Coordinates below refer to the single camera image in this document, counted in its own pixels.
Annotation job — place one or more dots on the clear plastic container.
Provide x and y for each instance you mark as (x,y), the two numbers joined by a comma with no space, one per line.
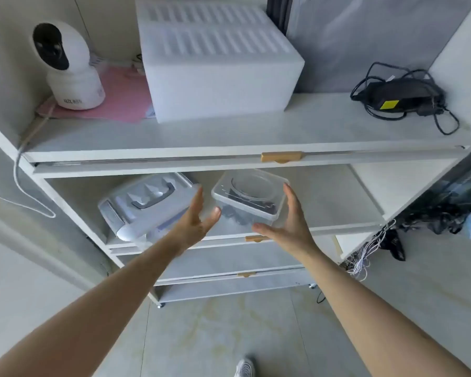
(255,192)

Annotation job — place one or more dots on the person's right forearm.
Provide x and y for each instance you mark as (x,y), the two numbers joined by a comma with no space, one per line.
(376,310)

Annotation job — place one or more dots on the person's left thumb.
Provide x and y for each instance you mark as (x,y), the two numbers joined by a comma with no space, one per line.
(212,219)

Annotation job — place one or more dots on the white shelf cabinet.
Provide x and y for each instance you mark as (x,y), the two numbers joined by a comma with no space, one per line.
(227,164)

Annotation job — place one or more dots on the white security camera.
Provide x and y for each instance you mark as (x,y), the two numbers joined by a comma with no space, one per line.
(68,74)

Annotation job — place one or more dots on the large black plastic bag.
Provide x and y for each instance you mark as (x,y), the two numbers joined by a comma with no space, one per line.
(435,215)

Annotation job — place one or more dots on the small black plastic bag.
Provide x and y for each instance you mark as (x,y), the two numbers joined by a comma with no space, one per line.
(396,245)

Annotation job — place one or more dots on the white foam box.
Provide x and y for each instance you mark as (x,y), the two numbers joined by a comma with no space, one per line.
(219,70)

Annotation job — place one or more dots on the white shoe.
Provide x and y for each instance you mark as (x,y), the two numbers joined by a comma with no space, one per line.
(245,368)

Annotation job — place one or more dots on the person's left forearm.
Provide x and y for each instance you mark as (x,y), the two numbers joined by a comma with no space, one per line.
(86,314)

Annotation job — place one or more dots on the person's right hand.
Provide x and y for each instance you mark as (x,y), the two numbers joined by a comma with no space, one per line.
(294,231)

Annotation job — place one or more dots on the person's left hand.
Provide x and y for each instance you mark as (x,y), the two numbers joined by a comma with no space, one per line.
(190,231)

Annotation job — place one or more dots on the pink mat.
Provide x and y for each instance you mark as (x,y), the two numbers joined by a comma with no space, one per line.
(123,96)

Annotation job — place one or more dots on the black power adapter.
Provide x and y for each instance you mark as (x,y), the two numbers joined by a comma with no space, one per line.
(404,94)

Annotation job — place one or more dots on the person's right thumb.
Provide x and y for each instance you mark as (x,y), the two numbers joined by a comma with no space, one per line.
(263,229)

